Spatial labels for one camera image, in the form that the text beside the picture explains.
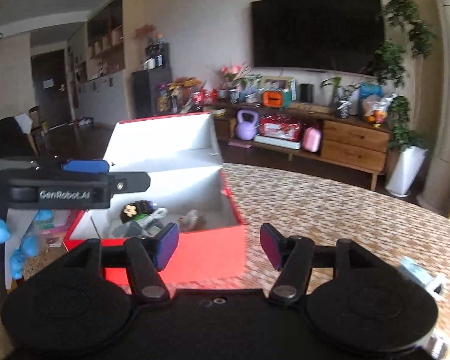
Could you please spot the plastic bag of fruit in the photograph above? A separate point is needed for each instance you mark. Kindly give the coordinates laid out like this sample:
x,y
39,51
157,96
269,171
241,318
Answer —
x,y
374,104

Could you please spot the white plant pot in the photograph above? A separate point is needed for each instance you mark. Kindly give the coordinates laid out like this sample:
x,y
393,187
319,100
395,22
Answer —
x,y
403,173

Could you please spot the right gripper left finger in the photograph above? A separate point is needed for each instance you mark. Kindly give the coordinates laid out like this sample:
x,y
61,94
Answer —
x,y
146,258

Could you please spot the blue gloved hand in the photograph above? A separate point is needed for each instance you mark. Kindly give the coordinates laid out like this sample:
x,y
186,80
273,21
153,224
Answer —
x,y
30,247

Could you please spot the green potted tree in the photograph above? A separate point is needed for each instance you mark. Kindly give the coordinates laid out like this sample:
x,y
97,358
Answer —
x,y
399,62

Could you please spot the wooden tv cabinet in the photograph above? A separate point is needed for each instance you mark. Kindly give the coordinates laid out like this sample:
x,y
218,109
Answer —
x,y
351,151

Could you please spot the black speaker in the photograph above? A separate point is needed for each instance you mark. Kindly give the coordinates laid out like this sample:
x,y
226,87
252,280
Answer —
x,y
306,93

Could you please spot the picture frame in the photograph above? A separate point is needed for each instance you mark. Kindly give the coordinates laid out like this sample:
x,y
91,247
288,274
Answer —
x,y
280,83

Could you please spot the pink small case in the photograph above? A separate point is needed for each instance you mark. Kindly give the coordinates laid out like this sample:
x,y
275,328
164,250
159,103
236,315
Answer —
x,y
311,139

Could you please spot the black television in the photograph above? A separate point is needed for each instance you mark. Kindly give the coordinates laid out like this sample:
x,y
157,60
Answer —
x,y
330,35

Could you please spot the red storage box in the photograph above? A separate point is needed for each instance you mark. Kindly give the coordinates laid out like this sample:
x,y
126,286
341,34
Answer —
x,y
180,153

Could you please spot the silver foil snack bag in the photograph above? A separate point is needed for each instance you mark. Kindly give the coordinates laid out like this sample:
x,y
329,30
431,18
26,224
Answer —
x,y
193,220

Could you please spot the red gift box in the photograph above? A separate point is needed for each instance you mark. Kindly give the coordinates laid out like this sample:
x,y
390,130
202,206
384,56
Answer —
x,y
280,127

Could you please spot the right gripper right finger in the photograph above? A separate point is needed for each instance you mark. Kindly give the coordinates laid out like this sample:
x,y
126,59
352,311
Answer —
x,y
292,257

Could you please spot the purple kettlebell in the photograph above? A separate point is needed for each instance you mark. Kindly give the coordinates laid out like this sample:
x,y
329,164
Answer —
x,y
246,127

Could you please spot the light blue carton box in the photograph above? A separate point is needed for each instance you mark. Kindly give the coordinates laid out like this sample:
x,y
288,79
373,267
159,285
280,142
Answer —
x,y
434,285

